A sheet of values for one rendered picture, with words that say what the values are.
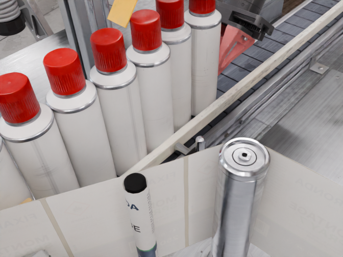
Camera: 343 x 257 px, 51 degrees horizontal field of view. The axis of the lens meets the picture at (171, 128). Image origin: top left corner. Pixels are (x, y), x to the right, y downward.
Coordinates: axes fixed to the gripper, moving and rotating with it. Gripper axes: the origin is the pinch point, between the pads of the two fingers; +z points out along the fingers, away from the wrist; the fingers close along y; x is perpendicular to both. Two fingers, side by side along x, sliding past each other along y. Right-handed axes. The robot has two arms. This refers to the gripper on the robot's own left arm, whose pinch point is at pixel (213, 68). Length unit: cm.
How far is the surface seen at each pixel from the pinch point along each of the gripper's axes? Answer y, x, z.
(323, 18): 4.4, 23.8, -16.4
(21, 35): -201, 97, 40
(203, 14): 1.7, -11.0, -6.0
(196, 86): 1.5, -5.0, 3.2
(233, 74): -0.9, 9.2, -0.2
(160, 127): 3.0, -11.8, 9.2
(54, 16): -206, 120, 21
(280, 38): -0.8, 21.2, -9.9
